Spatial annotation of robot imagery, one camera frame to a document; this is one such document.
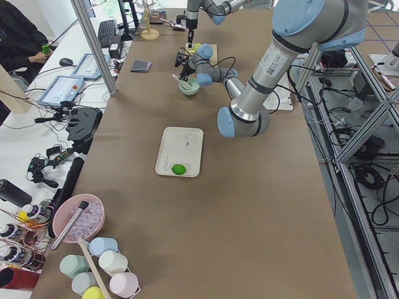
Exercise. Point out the grey-blue cup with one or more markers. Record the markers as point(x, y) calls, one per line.
point(82, 282)

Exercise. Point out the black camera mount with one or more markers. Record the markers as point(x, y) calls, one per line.
point(181, 59)

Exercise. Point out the green lime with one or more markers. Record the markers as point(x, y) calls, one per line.
point(179, 169)

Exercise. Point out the yellow cup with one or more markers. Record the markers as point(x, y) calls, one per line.
point(93, 292)

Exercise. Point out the light blue cup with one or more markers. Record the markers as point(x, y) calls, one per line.
point(99, 245)

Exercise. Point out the black controller device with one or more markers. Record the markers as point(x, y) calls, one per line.
point(82, 126)

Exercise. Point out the pink cup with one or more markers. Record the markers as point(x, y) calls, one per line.
point(124, 284)

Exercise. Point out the folded grey cloth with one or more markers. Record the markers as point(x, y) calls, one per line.
point(141, 66)

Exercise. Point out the white ceramic spoon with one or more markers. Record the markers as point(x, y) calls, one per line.
point(183, 84)

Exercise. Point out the metal scoop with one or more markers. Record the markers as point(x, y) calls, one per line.
point(174, 25)

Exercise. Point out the metal black-tipped tube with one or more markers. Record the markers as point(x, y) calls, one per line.
point(67, 225)

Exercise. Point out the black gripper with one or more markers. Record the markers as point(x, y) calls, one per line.
point(191, 22)
point(187, 66)

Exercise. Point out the aluminium frame post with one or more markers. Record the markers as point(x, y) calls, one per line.
point(91, 37)

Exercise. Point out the red can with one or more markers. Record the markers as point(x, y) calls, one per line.
point(18, 279)

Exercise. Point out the wooden mug tree stand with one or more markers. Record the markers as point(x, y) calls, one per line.
point(148, 33)

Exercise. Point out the white cup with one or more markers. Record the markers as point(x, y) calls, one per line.
point(113, 262)

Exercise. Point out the blue teach pendant near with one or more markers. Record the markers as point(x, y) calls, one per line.
point(63, 88)

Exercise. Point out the blue teach pendant far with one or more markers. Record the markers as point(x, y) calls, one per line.
point(87, 68)

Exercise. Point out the black keyboard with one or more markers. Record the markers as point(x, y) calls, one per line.
point(106, 32)

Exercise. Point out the seated person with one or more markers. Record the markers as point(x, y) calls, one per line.
point(21, 43)

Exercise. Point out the black bottle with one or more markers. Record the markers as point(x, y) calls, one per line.
point(13, 194)

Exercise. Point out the cream rabbit tray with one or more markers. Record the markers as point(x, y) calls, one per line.
point(180, 145)

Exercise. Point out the dark tray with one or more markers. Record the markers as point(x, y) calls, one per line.
point(156, 18)

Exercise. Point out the light green bowl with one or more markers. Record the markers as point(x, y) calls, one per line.
point(195, 87)

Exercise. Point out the computer mouse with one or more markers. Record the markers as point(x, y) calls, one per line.
point(66, 62)

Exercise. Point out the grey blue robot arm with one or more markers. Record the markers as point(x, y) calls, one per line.
point(216, 12)
point(296, 26)

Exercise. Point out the pink bowl with ice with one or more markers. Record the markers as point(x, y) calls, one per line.
point(89, 222)

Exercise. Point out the green cup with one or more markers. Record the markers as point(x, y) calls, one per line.
point(72, 265)

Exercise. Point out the black power adapter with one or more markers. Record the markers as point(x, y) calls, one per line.
point(115, 50)

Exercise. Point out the blue teach pendant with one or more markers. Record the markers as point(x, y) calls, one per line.
point(87, 68)
point(63, 88)

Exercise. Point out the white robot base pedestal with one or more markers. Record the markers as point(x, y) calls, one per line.
point(279, 99)

